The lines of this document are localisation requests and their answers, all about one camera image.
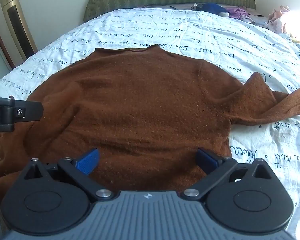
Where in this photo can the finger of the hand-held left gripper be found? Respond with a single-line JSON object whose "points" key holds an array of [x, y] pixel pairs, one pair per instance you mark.
{"points": [[27, 110]]}

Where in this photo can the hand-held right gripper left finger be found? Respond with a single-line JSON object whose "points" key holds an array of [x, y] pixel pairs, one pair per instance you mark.
{"points": [[88, 162]]}

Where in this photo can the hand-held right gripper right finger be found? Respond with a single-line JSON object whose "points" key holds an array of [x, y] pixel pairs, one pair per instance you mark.
{"points": [[207, 161]]}

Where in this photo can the brown knit sweater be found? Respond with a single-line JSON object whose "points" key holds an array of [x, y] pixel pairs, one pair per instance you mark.
{"points": [[140, 100]]}

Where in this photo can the pile of clothes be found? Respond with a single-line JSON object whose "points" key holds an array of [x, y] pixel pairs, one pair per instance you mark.
{"points": [[255, 15]]}

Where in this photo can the pink clothes pile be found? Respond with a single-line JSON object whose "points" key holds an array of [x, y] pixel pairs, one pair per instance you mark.
{"points": [[277, 16]]}

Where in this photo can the gold tower fan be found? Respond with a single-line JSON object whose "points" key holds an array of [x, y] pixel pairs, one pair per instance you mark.
{"points": [[13, 17]]}

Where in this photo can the white script-printed bed sheet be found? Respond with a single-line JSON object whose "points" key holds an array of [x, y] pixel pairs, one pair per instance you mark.
{"points": [[165, 27]]}

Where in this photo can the small white object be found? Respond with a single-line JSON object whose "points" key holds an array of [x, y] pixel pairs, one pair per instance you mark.
{"points": [[224, 14]]}

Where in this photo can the purple cloth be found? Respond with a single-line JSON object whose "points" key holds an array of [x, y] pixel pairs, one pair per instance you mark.
{"points": [[237, 12]]}

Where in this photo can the blue cloth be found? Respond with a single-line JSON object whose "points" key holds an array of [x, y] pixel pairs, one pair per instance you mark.
{"points": [[212, 7]]}

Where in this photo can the small grey charger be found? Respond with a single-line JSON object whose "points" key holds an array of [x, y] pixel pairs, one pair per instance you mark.
{"points": [[195, 6]]}

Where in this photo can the white plastic bag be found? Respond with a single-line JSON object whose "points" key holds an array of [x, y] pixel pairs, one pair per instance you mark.
{"points": [[295, 23]]}

